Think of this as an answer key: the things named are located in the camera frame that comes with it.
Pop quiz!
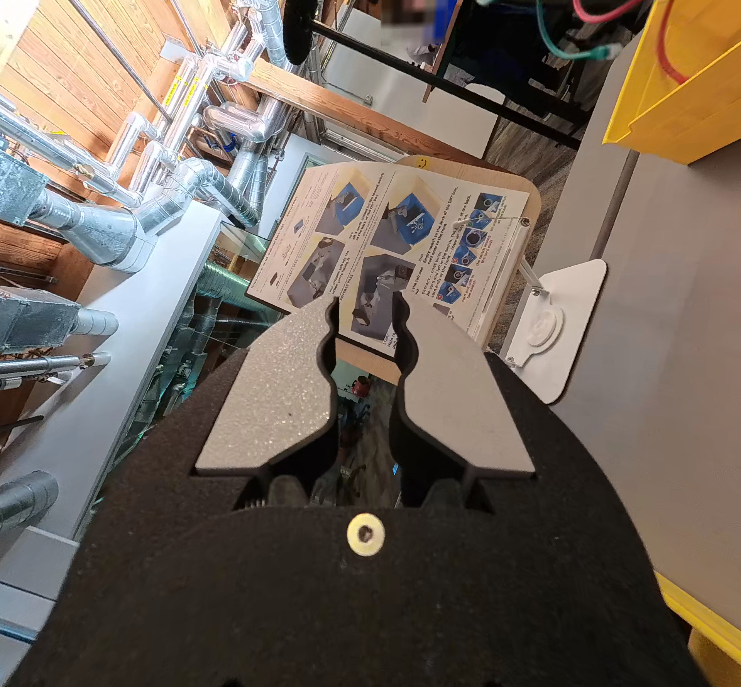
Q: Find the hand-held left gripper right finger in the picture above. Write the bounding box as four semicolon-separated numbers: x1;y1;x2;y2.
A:
388;290;537;507

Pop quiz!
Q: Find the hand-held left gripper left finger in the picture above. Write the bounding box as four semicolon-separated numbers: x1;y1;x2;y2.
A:
193;295;341;507

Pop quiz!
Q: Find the yellow plastic bin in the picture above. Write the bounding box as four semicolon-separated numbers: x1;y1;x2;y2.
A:
654;571;741;687
602;0;741;166

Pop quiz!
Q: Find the green ethernet cable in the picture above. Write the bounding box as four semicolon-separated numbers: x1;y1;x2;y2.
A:
470;0;625;61

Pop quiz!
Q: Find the red ethernet cable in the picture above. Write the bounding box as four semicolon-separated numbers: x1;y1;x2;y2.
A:
572;0;704;85

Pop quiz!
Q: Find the white board stand base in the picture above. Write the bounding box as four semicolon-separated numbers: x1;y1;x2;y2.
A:
501;259;609;404

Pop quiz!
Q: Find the printed instruction sheet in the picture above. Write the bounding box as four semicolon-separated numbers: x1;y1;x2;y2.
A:
246;161;530;360

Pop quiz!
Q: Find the small chrome pipe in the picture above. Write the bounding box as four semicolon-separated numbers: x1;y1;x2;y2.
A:
0;351;112;391

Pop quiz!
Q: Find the wooden ceiling beam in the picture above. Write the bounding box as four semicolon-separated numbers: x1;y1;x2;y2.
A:
246;59;522;175

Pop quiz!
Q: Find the cluster of silver insulated pipes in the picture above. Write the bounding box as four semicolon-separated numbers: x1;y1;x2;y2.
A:
107;0;293;201

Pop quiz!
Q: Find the long silver pipe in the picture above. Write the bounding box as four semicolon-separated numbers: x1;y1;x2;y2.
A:
0;93;142;207

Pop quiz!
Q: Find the black toothed disc on pole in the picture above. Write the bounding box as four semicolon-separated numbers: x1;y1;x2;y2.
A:
283;0;587;151

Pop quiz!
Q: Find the large silver ventilation duct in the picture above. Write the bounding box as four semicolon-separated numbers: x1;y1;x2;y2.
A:
0;151;261;274

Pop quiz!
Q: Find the rectangular galvanised duct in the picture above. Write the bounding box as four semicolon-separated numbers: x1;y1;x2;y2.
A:
0;288;119;352

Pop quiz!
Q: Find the silver spiral air duct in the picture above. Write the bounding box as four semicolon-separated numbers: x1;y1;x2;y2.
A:
0;470;60;533

